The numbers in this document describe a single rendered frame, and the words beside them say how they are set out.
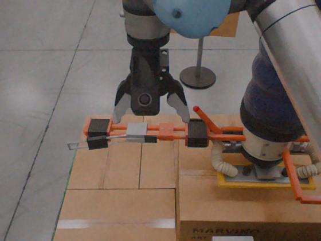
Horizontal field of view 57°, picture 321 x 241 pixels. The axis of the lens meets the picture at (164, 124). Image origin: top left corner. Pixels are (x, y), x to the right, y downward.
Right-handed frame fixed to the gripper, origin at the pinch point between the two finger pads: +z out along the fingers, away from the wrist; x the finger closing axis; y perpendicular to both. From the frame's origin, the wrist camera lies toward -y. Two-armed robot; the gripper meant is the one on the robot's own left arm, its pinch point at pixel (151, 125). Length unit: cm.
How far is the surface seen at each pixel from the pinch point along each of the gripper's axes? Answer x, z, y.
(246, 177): -32, 45, 18
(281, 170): -45, 45, 21
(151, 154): 5, 98, 72
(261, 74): -29.6, 5.0, 24.5
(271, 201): -43, 58, 16
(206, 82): -48, 149, 211
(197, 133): -14.3, 32.4, 27.8
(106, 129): 17.5, 31.7, 29.7
